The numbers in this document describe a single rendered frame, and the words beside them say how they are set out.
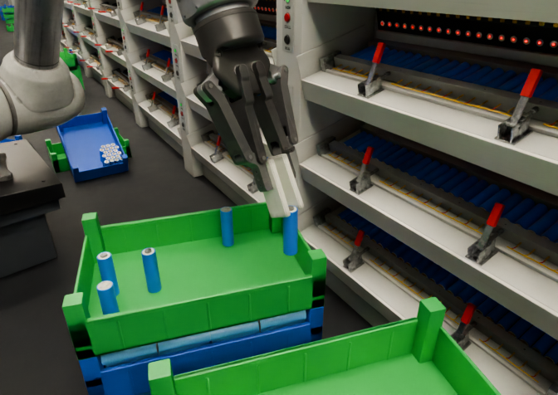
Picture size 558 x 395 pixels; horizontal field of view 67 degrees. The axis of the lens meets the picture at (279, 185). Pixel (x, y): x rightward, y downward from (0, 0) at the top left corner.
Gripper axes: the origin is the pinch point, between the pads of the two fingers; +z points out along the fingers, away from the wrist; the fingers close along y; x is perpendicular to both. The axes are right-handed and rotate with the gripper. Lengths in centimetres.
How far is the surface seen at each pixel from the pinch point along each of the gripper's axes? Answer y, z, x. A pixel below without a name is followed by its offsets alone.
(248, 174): -47, 6, -66
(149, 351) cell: 17.2, 14.0, -12.5
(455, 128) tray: -26.1, 1.5, 10.5
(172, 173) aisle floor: -48, 0, -114
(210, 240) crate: -0.9, 7.5, -21.3
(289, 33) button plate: -35.5, -23.5, -22.6
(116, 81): -84, -58, -207
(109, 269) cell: 16.2, 3.9, -18.2
